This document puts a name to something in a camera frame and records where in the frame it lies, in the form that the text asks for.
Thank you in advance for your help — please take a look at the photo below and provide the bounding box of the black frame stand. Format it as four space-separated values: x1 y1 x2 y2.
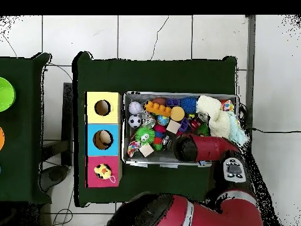
60 82 74 167

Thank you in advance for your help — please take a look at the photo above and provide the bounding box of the grey floor cable cover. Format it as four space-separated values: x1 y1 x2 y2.
245 15 256 111

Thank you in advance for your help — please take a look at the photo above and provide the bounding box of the plain wooden cube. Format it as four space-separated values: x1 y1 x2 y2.
166 119 181 134

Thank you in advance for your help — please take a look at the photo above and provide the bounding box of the yellow toy duck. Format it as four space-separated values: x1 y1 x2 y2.
93 162 116 184

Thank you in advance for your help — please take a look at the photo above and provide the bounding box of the wooden box with three holes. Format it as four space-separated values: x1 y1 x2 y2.
84 91 123 188

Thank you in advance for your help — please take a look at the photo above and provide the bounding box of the plain blue spiky ball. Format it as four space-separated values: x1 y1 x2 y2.
180 97 198 114

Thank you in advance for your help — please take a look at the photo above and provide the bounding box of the black white soccer ball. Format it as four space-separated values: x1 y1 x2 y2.
128 114 142 128

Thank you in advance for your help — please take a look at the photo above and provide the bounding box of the round orange toy disc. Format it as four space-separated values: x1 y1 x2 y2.
170 106 186 122

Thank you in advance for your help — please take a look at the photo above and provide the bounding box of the black cable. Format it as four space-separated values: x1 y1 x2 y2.
249 127 301 135

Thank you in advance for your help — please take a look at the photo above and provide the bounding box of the green spiky toy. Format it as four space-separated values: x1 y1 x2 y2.
135 127 156 145

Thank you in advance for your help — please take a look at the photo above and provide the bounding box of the twisted colourful dotted cloth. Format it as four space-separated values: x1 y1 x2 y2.
127 140 141 158

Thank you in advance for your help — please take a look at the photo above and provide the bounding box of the mint green cloth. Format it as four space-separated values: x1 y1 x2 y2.
226 111 249 147

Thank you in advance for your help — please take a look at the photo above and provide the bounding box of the white baseball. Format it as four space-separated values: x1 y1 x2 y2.
128 101 143 115

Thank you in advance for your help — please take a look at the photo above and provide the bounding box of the cream yellow cloth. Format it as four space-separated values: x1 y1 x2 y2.
196 95 232 139

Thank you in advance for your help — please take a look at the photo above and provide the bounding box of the green plastic bowl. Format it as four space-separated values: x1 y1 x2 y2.
0 77 16 112

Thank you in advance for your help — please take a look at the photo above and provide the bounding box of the clear mesh bin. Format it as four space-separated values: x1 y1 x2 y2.
122 91 239 168

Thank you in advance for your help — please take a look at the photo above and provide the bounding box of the dark green table cloth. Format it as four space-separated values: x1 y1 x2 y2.
0 52 52 204
72 51 238 207

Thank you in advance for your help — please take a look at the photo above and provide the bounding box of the orange studded toy block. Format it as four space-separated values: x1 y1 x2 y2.
143 100 172 118

